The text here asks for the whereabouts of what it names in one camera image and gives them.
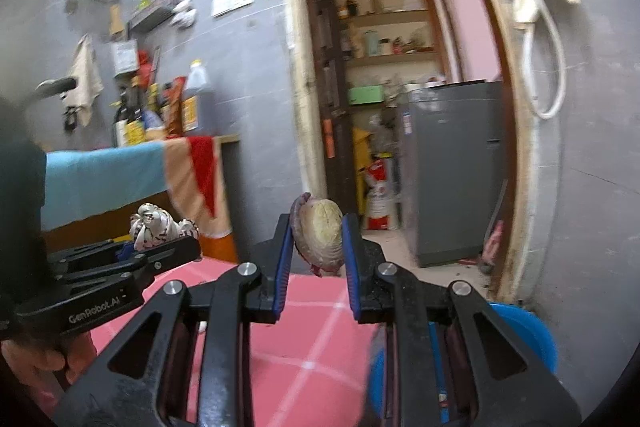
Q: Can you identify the pink checked tablecloth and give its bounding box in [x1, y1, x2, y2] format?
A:
[29, 256, 396, 427]

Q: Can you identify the pink slipper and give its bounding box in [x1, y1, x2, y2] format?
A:
[477, 220, 503, 275]

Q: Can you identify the multicolour hanging cloth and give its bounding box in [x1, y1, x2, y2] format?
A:
[41, 135, 239, 262]

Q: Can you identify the grey washing machine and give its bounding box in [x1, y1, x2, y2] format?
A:
[396, 80, 506, 268]

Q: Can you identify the dark sauce bottle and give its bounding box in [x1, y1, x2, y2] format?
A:
[125, 76, 145, 145]

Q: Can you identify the beige hanging towel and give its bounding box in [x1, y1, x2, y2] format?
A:
[65, 34, 103, 127]

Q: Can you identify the blue plastic bin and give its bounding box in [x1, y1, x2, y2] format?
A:
[358, 303, 558, 426]

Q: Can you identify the potato peel piece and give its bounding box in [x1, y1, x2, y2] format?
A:
[290, 192, 344, 277]

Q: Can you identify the wooden pantry shelf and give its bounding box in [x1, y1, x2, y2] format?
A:
[334, 0, 448, 88]

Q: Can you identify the white looped cable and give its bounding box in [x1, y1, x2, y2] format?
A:
[512, 0, 583, 122]

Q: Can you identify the silver foil wrapper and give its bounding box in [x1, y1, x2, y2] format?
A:
[129, 202, 200, 251]

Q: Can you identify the operator left hand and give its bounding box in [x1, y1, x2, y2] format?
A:
[1, 333, 96, 411]

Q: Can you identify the large oil jug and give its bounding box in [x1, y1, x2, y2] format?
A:
[182, 60, 215, 135]

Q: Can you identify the green box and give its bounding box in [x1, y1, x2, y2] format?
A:
[348, 86, 385, 105]

